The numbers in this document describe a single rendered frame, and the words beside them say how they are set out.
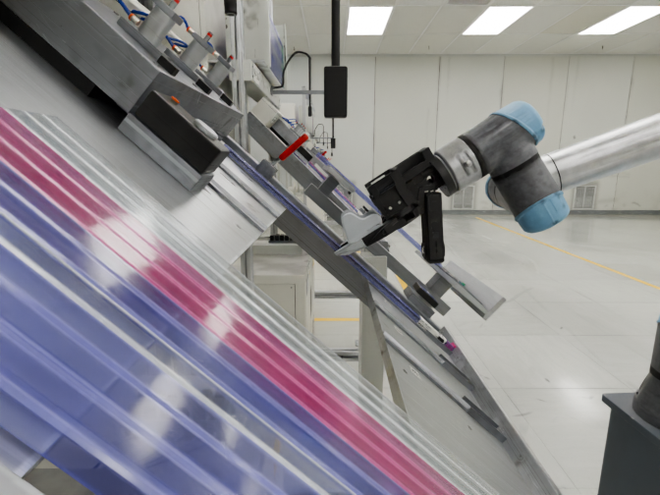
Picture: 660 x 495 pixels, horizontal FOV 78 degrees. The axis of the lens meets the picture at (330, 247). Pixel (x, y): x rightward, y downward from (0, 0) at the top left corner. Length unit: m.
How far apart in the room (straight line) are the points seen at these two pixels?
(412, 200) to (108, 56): 0.42
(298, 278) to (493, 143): 1.07
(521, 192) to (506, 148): 0.07
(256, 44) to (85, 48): 1.28
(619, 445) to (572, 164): 0.61
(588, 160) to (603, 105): 8.85
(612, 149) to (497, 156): 0.25
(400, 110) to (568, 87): 3.17
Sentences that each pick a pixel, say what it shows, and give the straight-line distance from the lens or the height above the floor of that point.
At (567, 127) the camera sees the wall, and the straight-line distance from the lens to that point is 9.33.
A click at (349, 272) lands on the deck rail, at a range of 0.76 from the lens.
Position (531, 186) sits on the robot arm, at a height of 1.01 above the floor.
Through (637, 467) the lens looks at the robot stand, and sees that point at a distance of 1.09.
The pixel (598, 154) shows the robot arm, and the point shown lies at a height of 1.05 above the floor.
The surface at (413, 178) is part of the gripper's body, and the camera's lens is 0.65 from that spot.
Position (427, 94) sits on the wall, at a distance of 8.43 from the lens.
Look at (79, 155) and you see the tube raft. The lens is 0.27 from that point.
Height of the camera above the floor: 1.04
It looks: 12 degrees down
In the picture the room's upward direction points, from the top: straight up
